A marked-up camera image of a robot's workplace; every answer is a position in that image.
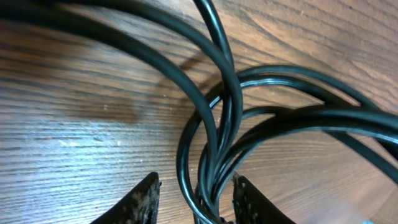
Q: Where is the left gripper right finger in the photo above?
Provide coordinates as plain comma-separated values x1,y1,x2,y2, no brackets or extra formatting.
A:
233,174,295,224

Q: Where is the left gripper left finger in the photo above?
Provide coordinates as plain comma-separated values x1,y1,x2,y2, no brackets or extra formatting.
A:
91,172,161,224

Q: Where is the black usb cable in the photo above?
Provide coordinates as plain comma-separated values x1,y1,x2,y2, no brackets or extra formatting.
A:
0,0,398,224

